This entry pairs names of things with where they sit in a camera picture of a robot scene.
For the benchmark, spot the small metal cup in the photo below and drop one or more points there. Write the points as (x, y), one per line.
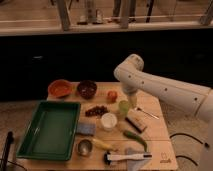
(84, 147)

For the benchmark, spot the dark brown bowl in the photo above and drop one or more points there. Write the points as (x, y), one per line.
(87, 89)

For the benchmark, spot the grey cloth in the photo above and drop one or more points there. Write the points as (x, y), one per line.
(135, 165)

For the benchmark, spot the red apple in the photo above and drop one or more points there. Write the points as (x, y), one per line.
(112, 96)

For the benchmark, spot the green plastic tray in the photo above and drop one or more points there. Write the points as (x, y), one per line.
(51, 133)

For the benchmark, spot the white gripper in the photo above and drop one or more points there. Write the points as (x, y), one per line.
(132, 98)

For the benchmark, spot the green plastic cup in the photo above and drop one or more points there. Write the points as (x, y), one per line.
(124, 107)

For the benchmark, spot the yellow corn cob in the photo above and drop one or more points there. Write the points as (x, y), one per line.
(103, 145)

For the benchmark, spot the white paper cup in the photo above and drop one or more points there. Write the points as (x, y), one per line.
(108, 121)

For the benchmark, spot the black stand on left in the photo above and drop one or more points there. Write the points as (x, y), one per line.
(9, 140)

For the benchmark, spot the bunch of dark grapes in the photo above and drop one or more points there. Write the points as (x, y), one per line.
(96, 111)

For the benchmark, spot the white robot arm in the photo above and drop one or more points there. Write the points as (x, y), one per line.
(195, 99)

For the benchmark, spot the brown wooden block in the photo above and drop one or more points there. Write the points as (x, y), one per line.
(136, 123)

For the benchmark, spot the green chili pepper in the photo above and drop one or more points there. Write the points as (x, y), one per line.
(136, 137)

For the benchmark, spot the white handled brush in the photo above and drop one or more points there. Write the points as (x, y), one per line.
(108, 158)

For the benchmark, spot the orange bowl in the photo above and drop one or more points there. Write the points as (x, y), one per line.
(59, 88)

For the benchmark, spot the blue sponge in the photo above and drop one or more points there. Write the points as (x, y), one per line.
(86, 129)

